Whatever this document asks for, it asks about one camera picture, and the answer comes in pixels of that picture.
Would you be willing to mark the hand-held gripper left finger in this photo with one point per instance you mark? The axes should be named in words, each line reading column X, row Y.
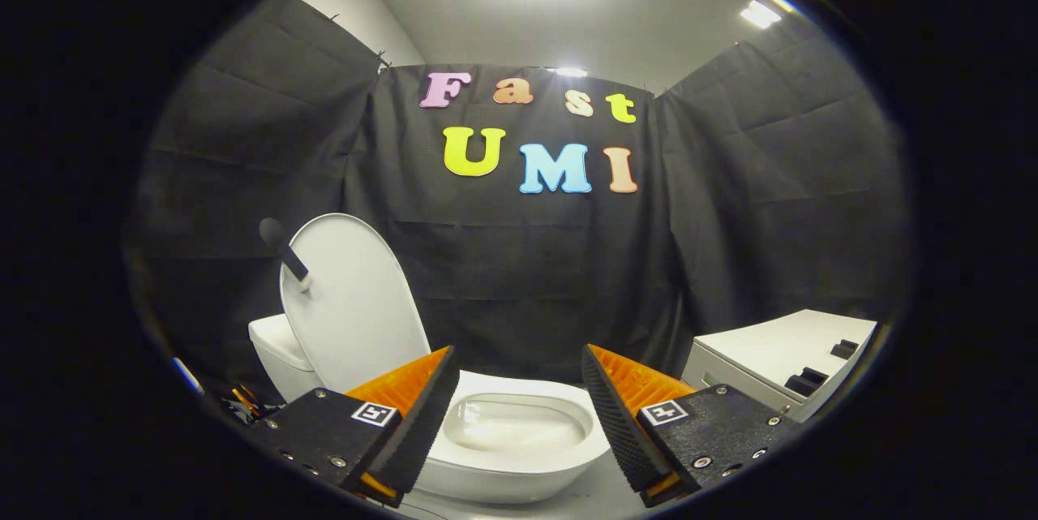
column 422, row 423

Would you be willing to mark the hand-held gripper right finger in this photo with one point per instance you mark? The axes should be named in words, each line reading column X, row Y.
column 616, row 423

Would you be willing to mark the black plastic block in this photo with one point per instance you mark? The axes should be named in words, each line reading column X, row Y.
column 845, row 348
column 807, row 382

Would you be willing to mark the black backdrop cloth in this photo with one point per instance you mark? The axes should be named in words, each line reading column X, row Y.
column 527, row 277

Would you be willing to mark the white drawer cabinet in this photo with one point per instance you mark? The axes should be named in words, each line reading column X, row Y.
column 762, row 350

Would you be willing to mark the white toilet lid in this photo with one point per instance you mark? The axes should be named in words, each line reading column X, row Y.
column 357, row 317

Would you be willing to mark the small ceiling light panel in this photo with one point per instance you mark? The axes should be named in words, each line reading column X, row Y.
column 570, row 71
column 761, row 13

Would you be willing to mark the white ceramic toilet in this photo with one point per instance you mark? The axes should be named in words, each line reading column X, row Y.
column 519, row 467

